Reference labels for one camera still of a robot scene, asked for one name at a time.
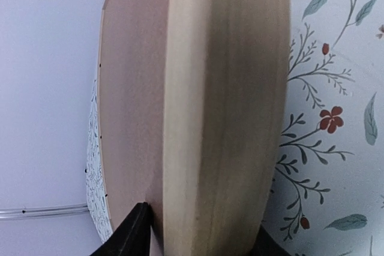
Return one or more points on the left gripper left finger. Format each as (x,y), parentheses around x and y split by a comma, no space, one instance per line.
(132,237)

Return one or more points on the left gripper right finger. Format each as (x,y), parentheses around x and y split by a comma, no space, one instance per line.
(265,245)

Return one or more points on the left aluminium post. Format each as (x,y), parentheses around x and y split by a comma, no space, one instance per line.
(43,212)

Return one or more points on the brown backing board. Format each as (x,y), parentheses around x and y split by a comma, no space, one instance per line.
(130,108)

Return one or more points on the floral tablecloth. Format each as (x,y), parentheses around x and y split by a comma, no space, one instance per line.
(326,195)

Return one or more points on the wooden picture frame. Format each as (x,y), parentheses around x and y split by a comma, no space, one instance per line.
(224,92)

